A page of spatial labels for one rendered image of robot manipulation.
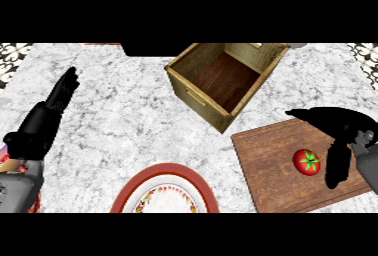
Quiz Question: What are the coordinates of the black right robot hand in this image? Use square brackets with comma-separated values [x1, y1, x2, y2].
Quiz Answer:
[284, 106, 378, 190]

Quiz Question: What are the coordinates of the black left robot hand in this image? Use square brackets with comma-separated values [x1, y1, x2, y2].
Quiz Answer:
[2, 66, 81, 161]

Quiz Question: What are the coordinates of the red tomato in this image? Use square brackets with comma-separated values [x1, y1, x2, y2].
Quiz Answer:
[292, 148, 322, 177]

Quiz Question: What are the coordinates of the brown wooden cutting board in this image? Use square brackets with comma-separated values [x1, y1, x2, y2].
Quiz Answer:
[230, 117, 374, 214]

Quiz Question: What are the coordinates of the tan wooden box basket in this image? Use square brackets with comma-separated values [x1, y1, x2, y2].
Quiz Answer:
[164, 43, 292, 135]

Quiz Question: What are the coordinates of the black appliance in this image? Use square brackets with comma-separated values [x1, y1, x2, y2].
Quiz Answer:
[120, 43, 191, 58]

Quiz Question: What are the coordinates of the red rimmed white plate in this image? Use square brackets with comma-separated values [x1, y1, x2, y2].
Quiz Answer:
[109, 162, 222, 214]

